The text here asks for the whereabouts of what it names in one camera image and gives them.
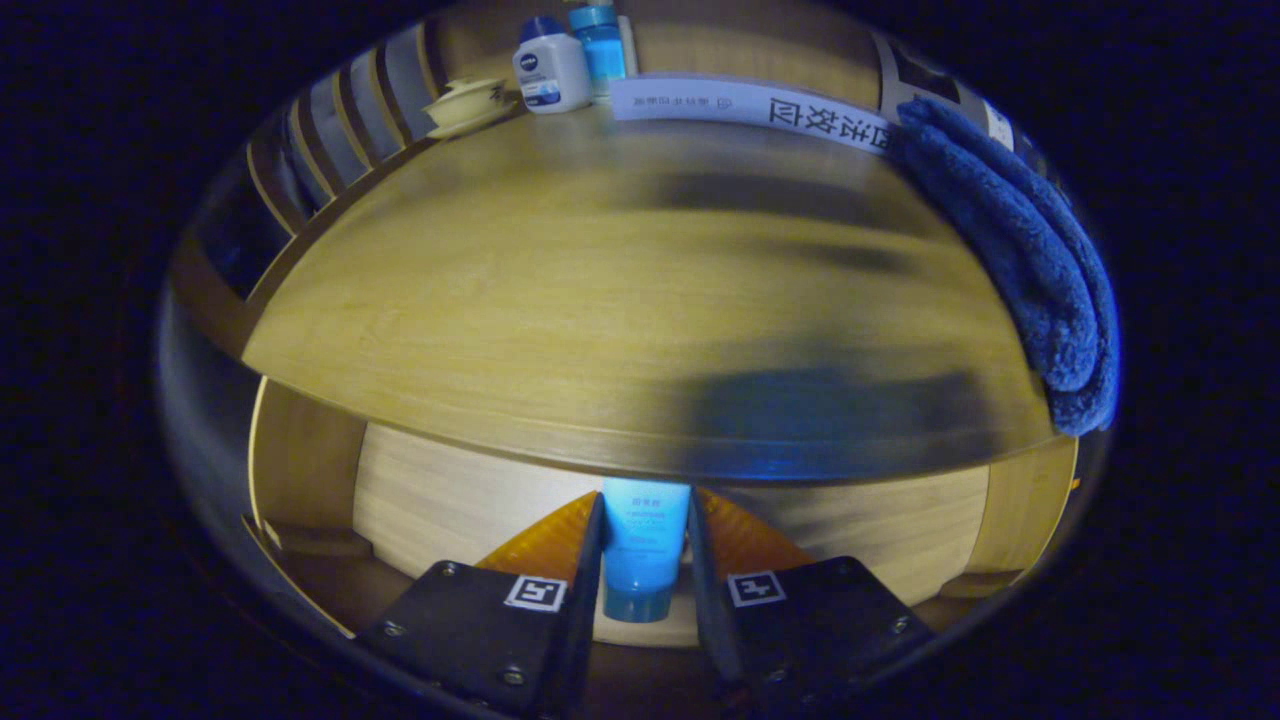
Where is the blue pump bottle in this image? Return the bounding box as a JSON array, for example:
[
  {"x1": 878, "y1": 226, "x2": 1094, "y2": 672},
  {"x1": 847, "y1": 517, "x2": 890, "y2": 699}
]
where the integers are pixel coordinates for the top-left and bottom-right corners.
[{"x1": 568, "y1": 0, "x2": 629, "y2": 104}]

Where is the white upright book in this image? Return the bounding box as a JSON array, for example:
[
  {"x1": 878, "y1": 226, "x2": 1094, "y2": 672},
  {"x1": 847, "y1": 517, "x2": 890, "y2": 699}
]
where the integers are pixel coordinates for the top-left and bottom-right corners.
[{"x1": 872, "y1": 30, "x2": 1016, "y2": 151}]

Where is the wooden countertop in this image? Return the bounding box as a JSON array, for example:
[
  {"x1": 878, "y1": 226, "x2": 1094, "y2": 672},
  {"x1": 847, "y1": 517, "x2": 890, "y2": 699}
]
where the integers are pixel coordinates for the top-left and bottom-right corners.
[{"x1": 240, "y1": 100, "x2": 1061, "y2": 486}]

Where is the blue folded towel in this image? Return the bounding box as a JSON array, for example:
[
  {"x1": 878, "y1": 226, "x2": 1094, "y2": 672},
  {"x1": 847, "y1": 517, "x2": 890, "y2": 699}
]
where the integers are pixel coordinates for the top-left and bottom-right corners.
[{"x1": 893, "y1": 97, "x2": 1121, "y2": 438}]

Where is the white lotion bottle blue cap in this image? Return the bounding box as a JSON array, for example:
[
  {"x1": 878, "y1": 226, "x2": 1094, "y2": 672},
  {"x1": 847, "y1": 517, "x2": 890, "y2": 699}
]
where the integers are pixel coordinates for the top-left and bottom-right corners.
[{"x1": 512, "y1": 15, "x2": 593, "y2": 115}]

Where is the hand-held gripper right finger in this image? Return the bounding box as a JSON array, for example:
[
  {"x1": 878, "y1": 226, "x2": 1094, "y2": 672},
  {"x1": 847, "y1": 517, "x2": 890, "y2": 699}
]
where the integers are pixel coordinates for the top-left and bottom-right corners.
[{"x1": 686, "y1": 487, "x2": 936, "y2": 713}]

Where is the wooden cabinet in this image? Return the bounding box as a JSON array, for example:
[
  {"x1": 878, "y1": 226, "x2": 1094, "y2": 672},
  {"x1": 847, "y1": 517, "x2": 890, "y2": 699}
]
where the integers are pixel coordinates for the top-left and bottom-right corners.
[{"x1": 165, "y1": 0, "x2": 1061, "y2": 361}]

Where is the white flat-lying book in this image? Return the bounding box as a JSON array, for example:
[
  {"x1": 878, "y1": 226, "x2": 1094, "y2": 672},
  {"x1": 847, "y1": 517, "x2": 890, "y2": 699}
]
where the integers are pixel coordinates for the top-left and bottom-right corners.
[{"x1": 610, "y1": 75, "x2": 901, "y2": 158}]

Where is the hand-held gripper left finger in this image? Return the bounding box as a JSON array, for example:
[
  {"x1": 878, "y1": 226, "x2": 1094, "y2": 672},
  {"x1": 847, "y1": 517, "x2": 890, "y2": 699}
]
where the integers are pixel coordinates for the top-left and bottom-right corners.
[{"x1": 355, "y1": 490, "x2": 608, "y2": 719}]

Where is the wooden drawer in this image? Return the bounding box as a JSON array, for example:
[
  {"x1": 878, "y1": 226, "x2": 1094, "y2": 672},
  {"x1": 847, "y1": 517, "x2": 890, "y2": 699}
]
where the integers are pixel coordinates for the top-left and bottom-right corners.
[{"x1": 245, "y1": 375, "x2": 1081, "y2": 701}]

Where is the cream lidded teacup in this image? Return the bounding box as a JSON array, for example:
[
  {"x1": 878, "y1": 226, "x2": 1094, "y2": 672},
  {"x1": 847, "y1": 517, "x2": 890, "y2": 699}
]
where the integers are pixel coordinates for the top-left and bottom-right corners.
[{"x1": 420, "y1": 78, "x2": 521, "y2": 140}]

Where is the blue cosmetic tube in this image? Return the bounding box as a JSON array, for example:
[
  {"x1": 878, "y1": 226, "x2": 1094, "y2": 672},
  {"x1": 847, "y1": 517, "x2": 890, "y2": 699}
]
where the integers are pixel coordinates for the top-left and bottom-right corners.
[{"x1": 600, "y1": 477, "x2": 693, "y2": 624}]

